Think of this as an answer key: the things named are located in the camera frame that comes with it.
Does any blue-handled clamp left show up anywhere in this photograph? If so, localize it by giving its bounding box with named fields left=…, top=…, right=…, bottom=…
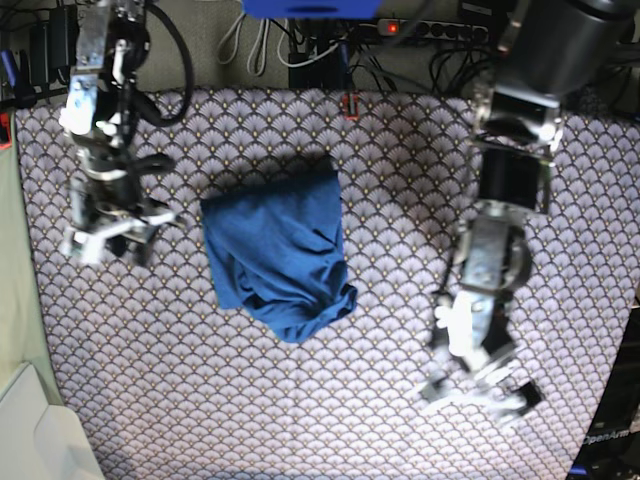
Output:
left=1, top=49, right=37, bottom=109

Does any blue T-shirt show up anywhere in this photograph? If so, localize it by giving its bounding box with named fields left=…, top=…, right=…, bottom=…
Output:
left=200, top=169, right=358, bottom=344

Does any blue box overhead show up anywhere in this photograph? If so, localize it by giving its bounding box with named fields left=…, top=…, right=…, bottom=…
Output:
left=242, top=0, right=381, bottom=19

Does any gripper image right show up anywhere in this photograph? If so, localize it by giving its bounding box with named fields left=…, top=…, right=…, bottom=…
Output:
left=434, top=334, right=516, bottom=390

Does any black power strip red switch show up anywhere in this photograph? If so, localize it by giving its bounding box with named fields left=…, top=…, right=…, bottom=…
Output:
left=376, top=18, right=490, bottom=44

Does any black OpenArm base box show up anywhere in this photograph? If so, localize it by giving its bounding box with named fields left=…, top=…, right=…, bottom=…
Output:
left=567, top=306, right=639, bottom=479

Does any white plastic bin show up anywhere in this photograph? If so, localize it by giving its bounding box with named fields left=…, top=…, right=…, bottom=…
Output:
left=1, top=363, right=104, bottom=479

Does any grey looped cable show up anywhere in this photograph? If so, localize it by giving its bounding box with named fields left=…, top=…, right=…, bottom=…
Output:
left=216, top=14, right=271, bottom=77

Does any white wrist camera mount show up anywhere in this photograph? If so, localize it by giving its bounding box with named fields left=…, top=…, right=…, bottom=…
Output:
left=60, top=206, right=186, bottom=266
left=412, top=367, right=544, bottom=427

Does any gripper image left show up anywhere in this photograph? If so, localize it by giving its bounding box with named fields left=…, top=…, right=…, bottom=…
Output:
left=69, top=172, right=147, bottom=225

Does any red and grey clamp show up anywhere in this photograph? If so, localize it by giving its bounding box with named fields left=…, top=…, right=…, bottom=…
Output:
left=342, top=91, right=360, bottom=121

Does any patterned fan-print tablecloth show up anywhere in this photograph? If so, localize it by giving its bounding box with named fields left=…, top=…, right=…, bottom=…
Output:
left=16, top=89, right=639, bottom=479

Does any robot arm image right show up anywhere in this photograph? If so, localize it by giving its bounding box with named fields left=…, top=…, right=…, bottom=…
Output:
left=435, top=1, right=639, bottom=388

